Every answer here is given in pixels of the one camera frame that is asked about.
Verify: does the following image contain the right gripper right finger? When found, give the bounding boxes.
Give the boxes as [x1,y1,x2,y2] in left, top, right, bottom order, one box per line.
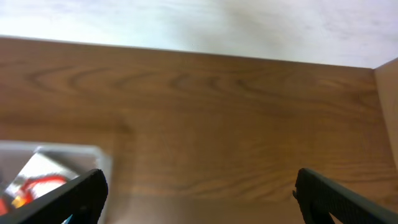
[293,168,397,224]

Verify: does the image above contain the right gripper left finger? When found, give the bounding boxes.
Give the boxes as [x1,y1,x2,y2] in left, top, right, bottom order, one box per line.
[1,169,108,224]

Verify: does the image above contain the clear plastic container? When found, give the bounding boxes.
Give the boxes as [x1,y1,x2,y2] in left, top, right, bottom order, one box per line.
[0,139,113,224]

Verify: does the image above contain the white and blue box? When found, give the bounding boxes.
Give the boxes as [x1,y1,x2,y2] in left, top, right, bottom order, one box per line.
[1,152,79,189]

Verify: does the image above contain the red handled pliers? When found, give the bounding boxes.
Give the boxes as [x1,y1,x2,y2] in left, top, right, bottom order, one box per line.
[1,174,69,216]

